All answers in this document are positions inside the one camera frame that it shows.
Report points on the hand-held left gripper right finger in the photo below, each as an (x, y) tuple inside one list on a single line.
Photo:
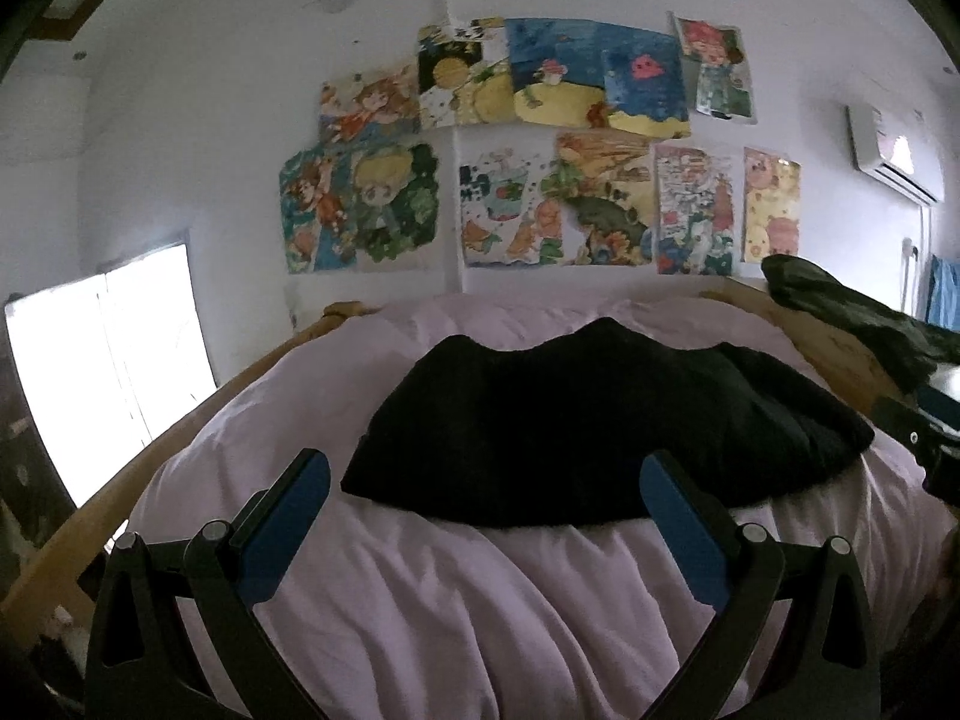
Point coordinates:
[(682, 525)]

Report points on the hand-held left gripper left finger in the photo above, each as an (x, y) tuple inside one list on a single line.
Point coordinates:
[(292, 525)]

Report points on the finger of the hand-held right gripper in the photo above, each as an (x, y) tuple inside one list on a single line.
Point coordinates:
[(907, 420)]

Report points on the black fleece garment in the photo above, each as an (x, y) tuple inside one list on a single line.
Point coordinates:
[(600, 427)]

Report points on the dark green jacket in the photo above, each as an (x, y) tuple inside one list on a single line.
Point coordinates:
[(840, 300)]

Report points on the blue hanging cloth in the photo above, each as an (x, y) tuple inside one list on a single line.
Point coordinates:
[(945, 292)]

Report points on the bed with pink sheet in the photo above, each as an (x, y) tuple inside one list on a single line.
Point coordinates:
[(450, 600), (795, 326)]

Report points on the bright window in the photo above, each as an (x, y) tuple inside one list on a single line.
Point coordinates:
[(90, 360)]

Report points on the dark patterned curtain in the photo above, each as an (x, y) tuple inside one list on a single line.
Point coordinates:
[(22, 480)]

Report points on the white air conditioner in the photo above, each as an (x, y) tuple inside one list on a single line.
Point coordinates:
[(877, 139)]

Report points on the white wall pipe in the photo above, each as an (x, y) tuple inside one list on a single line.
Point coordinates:
[(909, 277)]

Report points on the group of colourful wall posters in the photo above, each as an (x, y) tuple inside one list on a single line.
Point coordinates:
[(570, 75)]

